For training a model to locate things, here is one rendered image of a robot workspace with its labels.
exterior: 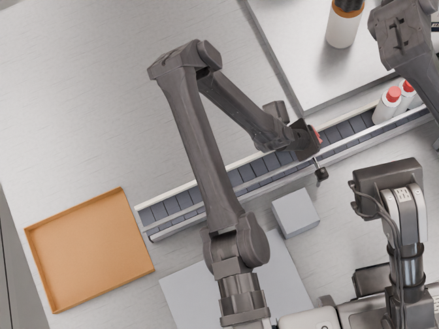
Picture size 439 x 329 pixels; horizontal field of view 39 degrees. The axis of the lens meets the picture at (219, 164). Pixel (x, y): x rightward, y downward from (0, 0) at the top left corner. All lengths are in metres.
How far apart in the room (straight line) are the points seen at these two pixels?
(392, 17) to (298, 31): 0.88
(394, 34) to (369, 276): 0.41
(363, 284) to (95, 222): 0.95
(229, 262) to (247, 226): 0.07
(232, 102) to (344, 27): 0.56
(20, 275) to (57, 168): 0.96
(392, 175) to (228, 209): 0.35
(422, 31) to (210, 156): 0.42
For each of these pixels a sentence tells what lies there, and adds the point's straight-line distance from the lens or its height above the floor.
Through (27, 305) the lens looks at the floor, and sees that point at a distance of 2.77.
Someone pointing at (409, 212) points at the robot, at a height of 1.75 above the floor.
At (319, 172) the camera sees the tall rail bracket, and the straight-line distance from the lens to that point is 1.68.
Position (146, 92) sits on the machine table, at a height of 0.83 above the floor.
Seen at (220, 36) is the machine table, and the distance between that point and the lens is 1.98.
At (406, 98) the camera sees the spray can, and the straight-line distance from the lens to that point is 1.72.
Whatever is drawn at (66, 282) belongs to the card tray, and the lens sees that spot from 1.85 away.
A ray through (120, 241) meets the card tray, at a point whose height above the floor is 0.83.
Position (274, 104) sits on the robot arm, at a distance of 1.58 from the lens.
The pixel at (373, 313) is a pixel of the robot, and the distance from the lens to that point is 1.08.
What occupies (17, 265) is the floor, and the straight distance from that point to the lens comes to 2.81.
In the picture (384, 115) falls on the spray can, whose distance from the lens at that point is 1.74.
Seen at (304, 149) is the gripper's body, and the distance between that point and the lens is 1.66.
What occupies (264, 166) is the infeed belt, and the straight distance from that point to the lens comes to 1.77.
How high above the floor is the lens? 2.59
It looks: 74 degrees down
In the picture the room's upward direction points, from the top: 15 degrees counter-clockwise
